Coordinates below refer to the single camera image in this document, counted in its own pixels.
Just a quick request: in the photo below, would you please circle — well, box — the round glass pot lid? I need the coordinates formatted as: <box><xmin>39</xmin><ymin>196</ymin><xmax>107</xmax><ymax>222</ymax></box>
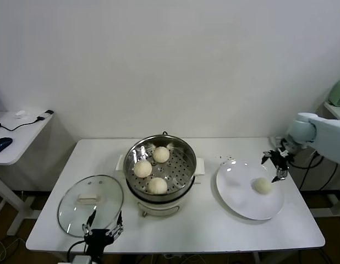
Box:
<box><xmin>57</xmin><ymin>174</ymin><xmax>124</xmax><ymax>238</ymax></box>

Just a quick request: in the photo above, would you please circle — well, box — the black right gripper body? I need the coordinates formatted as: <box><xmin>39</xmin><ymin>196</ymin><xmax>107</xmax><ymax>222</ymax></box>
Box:
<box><xmin>271</xmin><ymin>148</ymin><xmax>290</xmax><ymax>169</ymax></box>

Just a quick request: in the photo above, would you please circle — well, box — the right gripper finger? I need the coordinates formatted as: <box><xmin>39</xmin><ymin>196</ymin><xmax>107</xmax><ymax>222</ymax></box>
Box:
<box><xmin>271</xmin><ymin>168</ymin><xmax>289</xmax><ymax>184</ymax></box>
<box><xmin>260</xmin><ymin>150</ymin><xmax>274</xmax><ymax>165</ymax></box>

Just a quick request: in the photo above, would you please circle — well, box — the white round plate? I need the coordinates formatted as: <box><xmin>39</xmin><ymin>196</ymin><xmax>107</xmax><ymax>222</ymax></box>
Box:
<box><xmin>216</xmin><ymin>159</ymin><xmax>285</xmax><ymax>221</ymax></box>

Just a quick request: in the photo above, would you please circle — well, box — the black cable on side desk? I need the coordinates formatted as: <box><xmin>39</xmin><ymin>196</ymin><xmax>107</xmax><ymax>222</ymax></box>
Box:
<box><xmin>0</xmin><ymin>116</ymin><xmax>46</xmax><ymax>131</ymax></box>

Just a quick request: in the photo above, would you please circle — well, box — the stainless steel steamer basket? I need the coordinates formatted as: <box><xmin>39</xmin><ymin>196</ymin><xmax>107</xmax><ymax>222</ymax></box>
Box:
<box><xmin>114</xmin><ymin>134</ymin><xmax>206</xmax><ymax>202</ymax></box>

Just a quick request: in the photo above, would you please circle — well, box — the white steamed baozi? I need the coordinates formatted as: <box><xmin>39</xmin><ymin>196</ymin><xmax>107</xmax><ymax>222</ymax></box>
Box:
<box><xmin>147</xmin><ymin>177</ymin><xmax>168</xmax><ymax>195</ymax></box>
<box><xmin>152</xmin><ymin>146</ymin><xmax>171</xmax><ymax>163</ymax></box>
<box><xmin>252</xmin><ymin>177</ymin><xmax>274</xmax><ymax>195</ymax></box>
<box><xmin>133</xmin><ymin>160</ymin><xmax>153</xmax><ymax>178</ymax></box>

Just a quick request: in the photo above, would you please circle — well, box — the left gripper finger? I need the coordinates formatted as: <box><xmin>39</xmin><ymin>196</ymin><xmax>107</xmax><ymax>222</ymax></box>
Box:
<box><xmin>81</xmin><ymin>210</ymin><xmax>97</xmax><ymax>237</ymax></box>
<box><xmin>106</xmin><ymin>211</ymin><xmax>124</xmax><ymax>239</ymax></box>

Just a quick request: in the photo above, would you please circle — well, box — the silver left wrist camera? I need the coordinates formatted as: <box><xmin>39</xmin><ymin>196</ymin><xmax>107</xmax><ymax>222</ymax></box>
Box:
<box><xmin>73</xmin><ymin>255</ymin><xmax>93</xmax><ymax>264</ymax></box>

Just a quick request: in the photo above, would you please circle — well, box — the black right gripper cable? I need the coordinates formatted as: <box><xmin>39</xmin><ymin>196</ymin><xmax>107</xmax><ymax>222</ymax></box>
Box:
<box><xmin>289</xmin><ymin>152</ymin><xmax>325</xmax><ymax>169</ymax></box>

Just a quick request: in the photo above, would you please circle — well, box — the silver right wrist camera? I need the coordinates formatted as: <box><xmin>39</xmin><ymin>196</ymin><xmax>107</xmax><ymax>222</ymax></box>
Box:
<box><xmin>270</xmin><ymin>136</ymin><xmax>288</xmax><ymax>149</ymax></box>

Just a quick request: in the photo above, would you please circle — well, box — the blue computer mouse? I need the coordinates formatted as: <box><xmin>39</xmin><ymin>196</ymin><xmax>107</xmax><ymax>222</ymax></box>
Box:
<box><xmin>0</xmin><ymin>137</ymin><xmax>13</xmax><ymax>154</ymax></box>

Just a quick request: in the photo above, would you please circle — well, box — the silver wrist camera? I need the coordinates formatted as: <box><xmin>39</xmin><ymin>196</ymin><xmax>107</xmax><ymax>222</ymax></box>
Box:
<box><xmin>73</xmin><ymin>255</ymin><xmax>93</xmax><ymax>264</ymax></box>
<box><xmin>270</xmin><ymin>136</ymin><xmax>288</xmax><ymax>149</ymax></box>

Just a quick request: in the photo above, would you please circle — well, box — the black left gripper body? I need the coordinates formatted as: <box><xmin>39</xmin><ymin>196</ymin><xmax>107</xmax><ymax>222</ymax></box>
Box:
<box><xmin>85</xmin><ymin>229</ymin><xmax>116</xmax><ymax>256</ymax></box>

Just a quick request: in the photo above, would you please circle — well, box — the white floor cable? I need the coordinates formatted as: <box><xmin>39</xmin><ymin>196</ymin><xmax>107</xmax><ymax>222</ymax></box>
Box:
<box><xmin>0</xmin><ymin>236</ymin><xmax>25</xmax><ymax>261</ymax></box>

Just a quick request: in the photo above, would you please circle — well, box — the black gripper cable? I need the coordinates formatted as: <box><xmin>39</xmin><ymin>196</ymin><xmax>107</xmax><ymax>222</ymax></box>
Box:
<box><xmin>66</xmin><ymin>239</ymin><xmax>87</xmax><ymax>262</ymax></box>
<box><xmin>289</xmin><ymin>152</ymin><xmax>325</xmax><ymax>169</ymax></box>

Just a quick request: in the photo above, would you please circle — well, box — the white side desk with mouse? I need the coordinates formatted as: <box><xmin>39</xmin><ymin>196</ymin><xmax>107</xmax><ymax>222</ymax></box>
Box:
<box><xmin>0</xmin><ymin>111</ymin><xmax>54</xmax><ymax>236</ymax></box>

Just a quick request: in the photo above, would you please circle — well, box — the white electric cooker base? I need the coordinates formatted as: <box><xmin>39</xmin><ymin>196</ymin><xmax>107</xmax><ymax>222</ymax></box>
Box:
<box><xmin>125</xmin><ymin>175</ymin><xmax>202</xmax><ymax>218</ymax></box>

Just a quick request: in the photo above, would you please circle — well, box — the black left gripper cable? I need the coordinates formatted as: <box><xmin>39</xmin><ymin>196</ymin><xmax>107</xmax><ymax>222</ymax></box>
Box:
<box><xmin>66</xmin><ymin>239</ymin><xmax>87</xmax><ymax>262</ymax></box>

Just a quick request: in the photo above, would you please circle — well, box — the black hanging cable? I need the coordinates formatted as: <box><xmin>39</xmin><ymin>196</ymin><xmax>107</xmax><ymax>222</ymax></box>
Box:
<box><xmin>322</xmin><ymin>162</ymin><xmax>338</xmax><ymax>191</ymax></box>

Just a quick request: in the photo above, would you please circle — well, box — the mint green appliance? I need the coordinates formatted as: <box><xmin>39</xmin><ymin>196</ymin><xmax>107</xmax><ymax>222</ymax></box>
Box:
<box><xmin>328</xmin><ymin>78</ymin><xmax>340</xmax><ymax>108</ymax></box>

